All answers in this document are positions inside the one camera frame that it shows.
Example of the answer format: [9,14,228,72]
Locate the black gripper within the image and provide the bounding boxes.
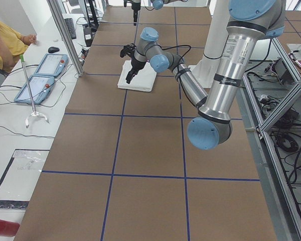
[130,0,141,26]
[126,56,147,84]

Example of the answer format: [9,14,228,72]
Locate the white long-sleeve printed shirt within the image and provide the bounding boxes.
[117,60,157,92]

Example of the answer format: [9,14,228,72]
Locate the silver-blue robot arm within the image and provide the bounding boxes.
[123,0,175,26]
[120,1,286,150]

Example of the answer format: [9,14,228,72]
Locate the black keyboard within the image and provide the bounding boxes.
[64,18,77,39]

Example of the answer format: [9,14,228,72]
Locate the upper blue teach pendant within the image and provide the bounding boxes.
[34,53,68,77]

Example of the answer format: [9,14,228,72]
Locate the blue teach pendant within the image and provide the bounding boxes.
[14,75,55,105]
[34,53,68,77]

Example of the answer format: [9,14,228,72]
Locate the black computer mouse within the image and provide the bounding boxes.
[48,47,60,54]

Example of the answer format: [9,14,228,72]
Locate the lower blue teach pendant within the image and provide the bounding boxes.
[14,75,55,105]

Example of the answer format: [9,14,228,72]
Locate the green-tipped metal stand rod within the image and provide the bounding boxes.
[20,54,49,128]

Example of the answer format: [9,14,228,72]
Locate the person in yellow shirt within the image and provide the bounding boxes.
[0,21,37,73]

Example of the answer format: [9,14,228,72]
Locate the clear plastic bag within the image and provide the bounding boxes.
[0,149,49,210]

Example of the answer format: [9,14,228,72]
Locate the red cylinder object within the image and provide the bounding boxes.
[0,219,20,237]

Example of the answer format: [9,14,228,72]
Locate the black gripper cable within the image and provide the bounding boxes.
[160,44,209,107]

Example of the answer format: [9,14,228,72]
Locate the aluminium frame post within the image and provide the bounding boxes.
[47,0,83,77]

